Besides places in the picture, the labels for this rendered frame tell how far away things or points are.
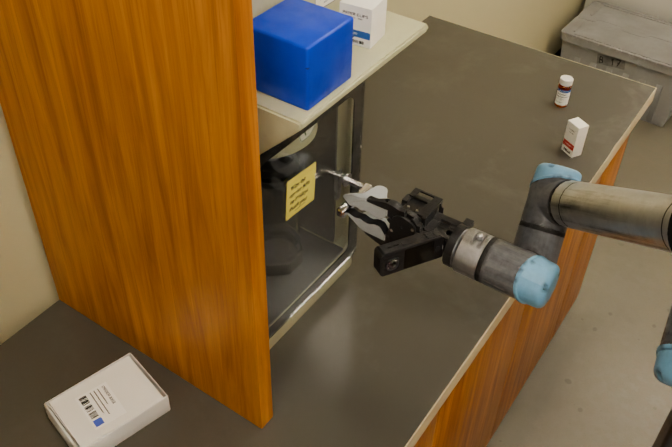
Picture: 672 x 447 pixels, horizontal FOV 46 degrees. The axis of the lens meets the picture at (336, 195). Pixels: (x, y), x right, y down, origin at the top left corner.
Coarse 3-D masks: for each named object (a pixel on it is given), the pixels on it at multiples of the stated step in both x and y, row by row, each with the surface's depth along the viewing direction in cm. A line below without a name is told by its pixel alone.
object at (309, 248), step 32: (352, 96) 127; (320, 128) 122; (352, 128) 131; (288, 160) 117; (320, 160) 126; (352, 160) 136; (320, 192) 130; (352, 192) 141; (288, 224) 125; (320, 224) 135; (352, 224) 146; (288, 256) 130; (320, 256) 140; (288, 288) 134
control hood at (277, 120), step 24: (408, 24) 116; (360, 48) 110; (384, 48) 110; (360, 72) 105; (264, 96) 100; (336, 96) 101; (264, 120) 99; (288, 120) 96; (312, 120) 98; (264, 144) 102
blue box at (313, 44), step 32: (288, 0) 101; (256, 32) 95; (288, 32) 94; (320, 32) 95; (352, 32) 99; (256, 64) 98; (288, 64) 95; (320, 64) 95; (288, 96) 98; (320, 96) 98
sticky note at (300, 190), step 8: (312, 168) 125; (296, 176) 121; (304, 176) 123; (312, 176) 126; (288, 184) 120; (296, 184) 122; (304, 184) 125; (312, 184) 127; (288, 192) 121; (296, 192) 123; (304, 192) 126; (312, 192) 128; (288, 200) 122; (296, 200) 124; (304, 200) 127; (288, 208) 123; (296, 208) 125; (288, 216) 124
